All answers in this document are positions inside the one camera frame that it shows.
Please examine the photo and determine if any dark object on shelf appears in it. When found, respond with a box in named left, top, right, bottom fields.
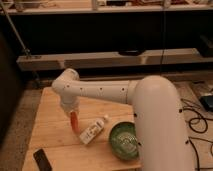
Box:
left=118, top=50, right=145, bottom=56

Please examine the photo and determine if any black smartphone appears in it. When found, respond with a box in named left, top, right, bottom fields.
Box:
left=33, top=149, right=52, bottom=171

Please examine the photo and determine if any green ceramic bowl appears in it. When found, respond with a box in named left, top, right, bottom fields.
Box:
left=108, top=122, right=139, bottom=161

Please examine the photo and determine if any white plastic bottle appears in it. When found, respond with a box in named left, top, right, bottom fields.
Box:
left=79, top=115, right=109, bottom=145

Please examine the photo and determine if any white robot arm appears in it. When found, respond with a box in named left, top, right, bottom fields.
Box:
left=52, top=68, right=195, bottom=171

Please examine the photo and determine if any metal shelf unit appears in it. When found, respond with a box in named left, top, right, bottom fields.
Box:
left=0, top=0, right=213, bottom=86

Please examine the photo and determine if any blue device on floor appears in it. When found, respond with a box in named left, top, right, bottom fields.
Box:
left=200, top=95, right=213, bottom=112

